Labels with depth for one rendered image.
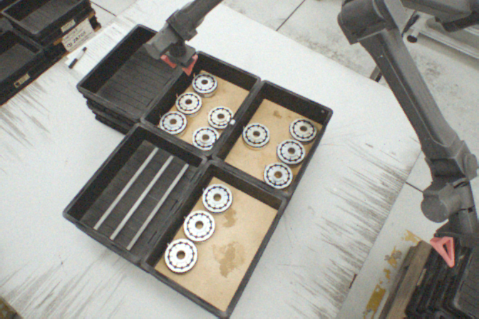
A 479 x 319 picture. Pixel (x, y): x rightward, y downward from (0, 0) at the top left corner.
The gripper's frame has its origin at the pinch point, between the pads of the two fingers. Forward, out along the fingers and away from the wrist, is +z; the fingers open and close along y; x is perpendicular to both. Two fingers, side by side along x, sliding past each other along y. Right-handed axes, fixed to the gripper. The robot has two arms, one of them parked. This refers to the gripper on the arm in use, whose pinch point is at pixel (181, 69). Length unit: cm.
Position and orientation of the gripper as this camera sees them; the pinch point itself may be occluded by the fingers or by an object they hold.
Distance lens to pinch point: 128.6
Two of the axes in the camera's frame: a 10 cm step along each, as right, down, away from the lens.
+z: -0.1, 4.9, 8.7
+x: 5.0, -7.5, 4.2
